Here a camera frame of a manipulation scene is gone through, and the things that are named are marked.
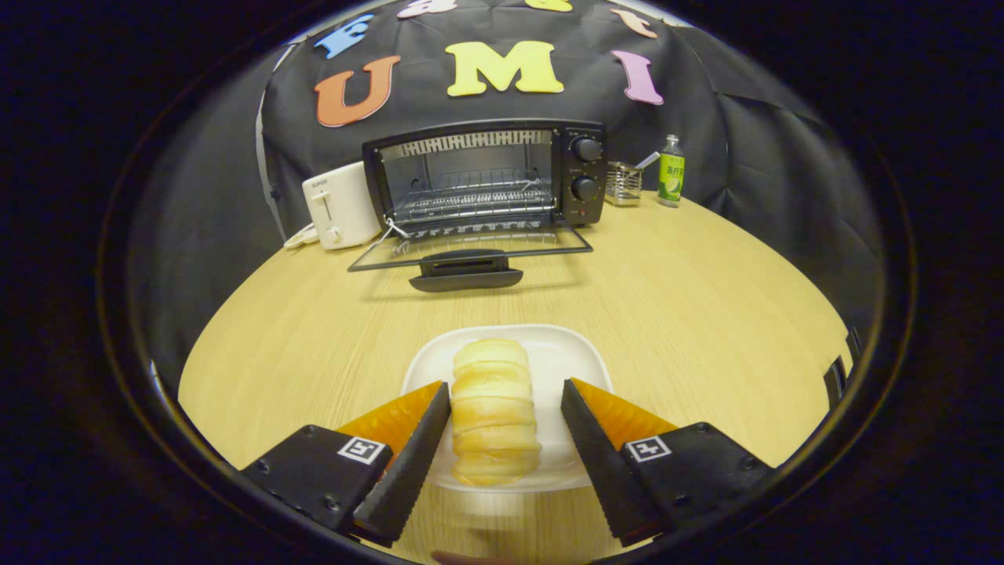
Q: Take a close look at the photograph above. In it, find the black toaster oven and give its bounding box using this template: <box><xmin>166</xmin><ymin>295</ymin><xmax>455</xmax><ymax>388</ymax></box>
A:
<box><xmin>347</xmin><ymin>118</ymin><xmax>609</xmax><ymax>293</ymax></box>

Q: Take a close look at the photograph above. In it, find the white square plate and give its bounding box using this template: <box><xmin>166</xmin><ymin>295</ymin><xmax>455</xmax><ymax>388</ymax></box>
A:
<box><xmin>400</xmin><ymin>323</ymin><xmax>615</xmax><ymax>494</ymax></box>

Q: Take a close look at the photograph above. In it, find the white pop-up toaster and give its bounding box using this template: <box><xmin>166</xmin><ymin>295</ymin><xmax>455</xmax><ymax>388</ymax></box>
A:
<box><xmin>302</xmin><ymin>161</ymin><xmax>383</xmax><ymax>250</ymax></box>

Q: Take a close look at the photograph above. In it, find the green label drink bottle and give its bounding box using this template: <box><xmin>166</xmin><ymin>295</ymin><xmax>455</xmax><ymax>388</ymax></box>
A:
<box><xmin>657</xmin><ymin>134</ymin><xmax>686</xmax><ymax>208</ymax></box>

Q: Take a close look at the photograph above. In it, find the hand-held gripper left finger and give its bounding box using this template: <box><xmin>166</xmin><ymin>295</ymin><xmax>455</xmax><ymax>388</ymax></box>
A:
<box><xmin>239</xmin><ymin>381</ymin><xmax>453</xmax><ymax>548</ymax></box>

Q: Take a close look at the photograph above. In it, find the white string loop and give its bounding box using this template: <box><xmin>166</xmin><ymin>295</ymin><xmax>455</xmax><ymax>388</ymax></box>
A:
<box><xmin>367</xmin><ymin>217</ymin><xmax>411</xmax><ymax>256</ymax></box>

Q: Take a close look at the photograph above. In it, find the metal wire utensil holder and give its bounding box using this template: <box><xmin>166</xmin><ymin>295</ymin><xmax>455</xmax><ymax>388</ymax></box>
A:
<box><xmin>606</xmin><ymin>161</ymin><xmax>644</xmax><ymax>207</ymax></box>

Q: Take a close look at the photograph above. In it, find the golden bread roll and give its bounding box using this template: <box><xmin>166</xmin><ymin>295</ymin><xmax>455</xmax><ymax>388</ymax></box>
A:
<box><xmin>449</xmin><ymin>338</ymin><xmax>542</xmax><ymax>487</ymax></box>

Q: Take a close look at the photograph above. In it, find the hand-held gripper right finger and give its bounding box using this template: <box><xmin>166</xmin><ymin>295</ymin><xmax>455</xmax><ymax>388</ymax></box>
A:
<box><xmin>560</xmin><ymin>377</ymin><xmax>773</xmax><ymax>548</ymax></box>

